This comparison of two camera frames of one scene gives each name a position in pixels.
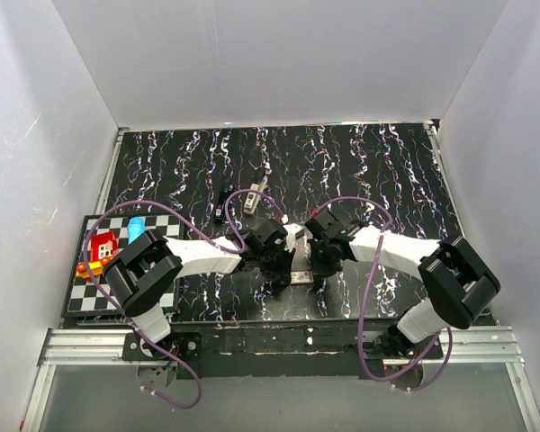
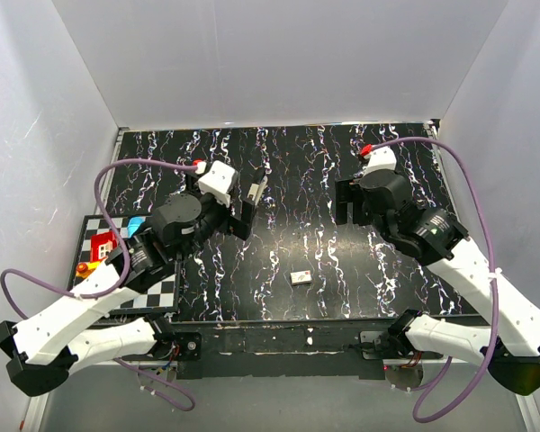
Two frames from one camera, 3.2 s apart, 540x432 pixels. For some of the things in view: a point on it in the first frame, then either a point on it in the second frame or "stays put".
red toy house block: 103,246 stays put
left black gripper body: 274,265 → 218,217
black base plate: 272,349 stays put
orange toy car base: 96,268 stays put
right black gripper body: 322,262 → 349,191
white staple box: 301,277 stays put
